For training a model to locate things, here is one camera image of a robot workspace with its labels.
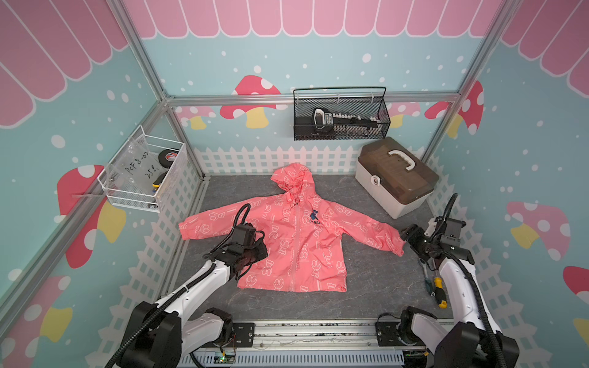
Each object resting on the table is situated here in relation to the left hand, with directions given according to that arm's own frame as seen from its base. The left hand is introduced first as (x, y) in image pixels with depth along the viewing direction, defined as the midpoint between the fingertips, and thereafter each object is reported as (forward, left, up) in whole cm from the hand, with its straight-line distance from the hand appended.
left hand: (266, 252), depth 87 cm
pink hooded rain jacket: (+11, -15, -5) cm, 19 cm away
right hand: (+5, -52, +7) cm, 52 cm away
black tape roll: (+22, +34, +27) cm, 49 cm away
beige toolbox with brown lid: (+29, -51, +13) cm, 60 cm away
